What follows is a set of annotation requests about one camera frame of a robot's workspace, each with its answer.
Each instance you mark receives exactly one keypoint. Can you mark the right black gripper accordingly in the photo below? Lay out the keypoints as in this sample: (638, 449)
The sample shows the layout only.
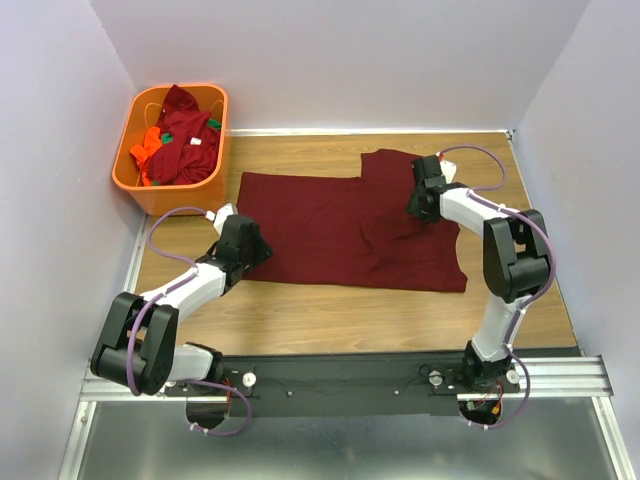
(412, 208)

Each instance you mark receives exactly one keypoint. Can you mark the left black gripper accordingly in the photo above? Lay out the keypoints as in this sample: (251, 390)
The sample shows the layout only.
(262, 250)

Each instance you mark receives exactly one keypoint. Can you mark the maroon t shirt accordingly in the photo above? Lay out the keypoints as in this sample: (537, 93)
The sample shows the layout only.
(351, 231)

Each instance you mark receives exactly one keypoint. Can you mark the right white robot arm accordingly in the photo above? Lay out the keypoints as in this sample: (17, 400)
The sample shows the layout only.
(517, 263)

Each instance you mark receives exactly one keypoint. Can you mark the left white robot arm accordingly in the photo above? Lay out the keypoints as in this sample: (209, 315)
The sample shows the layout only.
(137, 344)

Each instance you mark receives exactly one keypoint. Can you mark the dark red shirt in bin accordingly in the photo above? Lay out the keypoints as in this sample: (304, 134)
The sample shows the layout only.
(192, 156)

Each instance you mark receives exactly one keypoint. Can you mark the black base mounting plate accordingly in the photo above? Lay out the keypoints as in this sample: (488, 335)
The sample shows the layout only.
(364, 384)

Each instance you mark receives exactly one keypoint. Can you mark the green shirt in bin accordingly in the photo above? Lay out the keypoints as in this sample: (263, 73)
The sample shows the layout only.
(212, 123)

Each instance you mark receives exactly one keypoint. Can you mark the orange shirt in bin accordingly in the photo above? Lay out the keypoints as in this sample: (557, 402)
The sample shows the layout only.
(142, 153)

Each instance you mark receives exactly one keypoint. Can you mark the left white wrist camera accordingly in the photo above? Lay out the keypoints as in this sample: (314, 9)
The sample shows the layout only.
(219, 217)

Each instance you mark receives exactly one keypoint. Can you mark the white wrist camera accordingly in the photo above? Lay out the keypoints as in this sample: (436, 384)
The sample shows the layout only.
(447, 168)
(219, 217)

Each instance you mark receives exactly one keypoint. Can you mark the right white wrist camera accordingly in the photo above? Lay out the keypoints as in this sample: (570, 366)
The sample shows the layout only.
(447, 168)

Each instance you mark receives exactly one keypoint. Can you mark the aluminium extrusion rail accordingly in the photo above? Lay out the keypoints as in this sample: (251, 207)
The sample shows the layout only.
(559, 377)

